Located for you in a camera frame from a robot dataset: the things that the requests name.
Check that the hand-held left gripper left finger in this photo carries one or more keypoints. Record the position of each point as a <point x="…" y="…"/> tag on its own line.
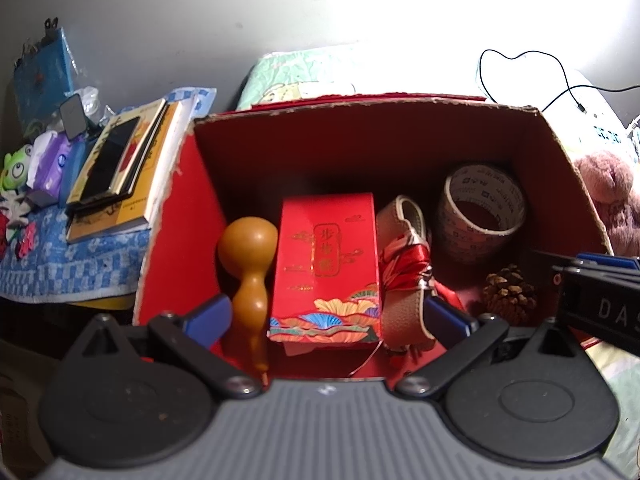
<point x="207" y="321"/>

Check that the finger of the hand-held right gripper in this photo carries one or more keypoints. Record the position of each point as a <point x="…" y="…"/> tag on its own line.
<point x="607" y="261"/>
<point x="547" y="280"/>

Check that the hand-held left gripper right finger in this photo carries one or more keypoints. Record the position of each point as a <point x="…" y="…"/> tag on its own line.
<point x="445" y="317"/>

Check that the brown pine cone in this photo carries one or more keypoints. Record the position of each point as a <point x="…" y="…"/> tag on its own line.
<point x="510" y="292"/>

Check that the brown wooden gourd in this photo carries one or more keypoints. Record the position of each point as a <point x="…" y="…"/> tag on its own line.
<point x="247" y="260"/>

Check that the brown packing tape roll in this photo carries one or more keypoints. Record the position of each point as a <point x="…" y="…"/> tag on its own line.
<point x="457" y="230"/>

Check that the small red gift box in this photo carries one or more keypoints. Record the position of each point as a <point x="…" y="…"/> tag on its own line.
<point x="325" y="250"/>

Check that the large red cardboard box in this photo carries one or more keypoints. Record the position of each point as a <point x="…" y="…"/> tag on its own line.
<point x="350" y="150"/>

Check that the pink plush toy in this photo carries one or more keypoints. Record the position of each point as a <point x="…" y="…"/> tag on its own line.
<point x="610" y="195"/>

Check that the blue checkered cloth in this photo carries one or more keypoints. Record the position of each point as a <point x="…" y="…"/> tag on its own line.
<point x="75" y="270"/>

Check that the stack of books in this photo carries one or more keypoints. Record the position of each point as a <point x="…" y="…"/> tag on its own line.
<point x="155" y="185"/>

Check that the yellow red cover book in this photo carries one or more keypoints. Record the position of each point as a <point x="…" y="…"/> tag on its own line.
<point x="145" y="150"/>

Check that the blue tissue pack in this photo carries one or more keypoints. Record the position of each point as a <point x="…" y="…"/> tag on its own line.
<point x="74" y="170"/>

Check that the small grey box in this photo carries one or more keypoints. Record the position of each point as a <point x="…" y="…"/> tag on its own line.
<point x="42" y="199"/>

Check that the red white fabric toy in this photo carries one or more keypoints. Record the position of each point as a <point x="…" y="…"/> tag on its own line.
<point x="15" y="230"/>

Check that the brown cardboard carton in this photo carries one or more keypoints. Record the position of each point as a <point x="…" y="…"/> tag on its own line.
<point x="20" y="435"/>

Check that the purple tissue pack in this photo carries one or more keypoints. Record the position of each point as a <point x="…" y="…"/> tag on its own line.
<point x="50" y="162"/>

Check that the small dark rectangular mirror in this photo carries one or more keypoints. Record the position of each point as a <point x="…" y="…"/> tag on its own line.
<point x="74" y="115"/>

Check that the green alien plush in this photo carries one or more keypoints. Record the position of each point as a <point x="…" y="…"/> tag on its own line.
<point x="15" y="167"/>

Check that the clear plastic bag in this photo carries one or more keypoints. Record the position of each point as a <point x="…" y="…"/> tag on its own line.
<point x="92" y="102"/>

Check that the blue plastic package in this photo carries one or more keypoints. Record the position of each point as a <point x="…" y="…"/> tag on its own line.
<point x="42" y="75"/>

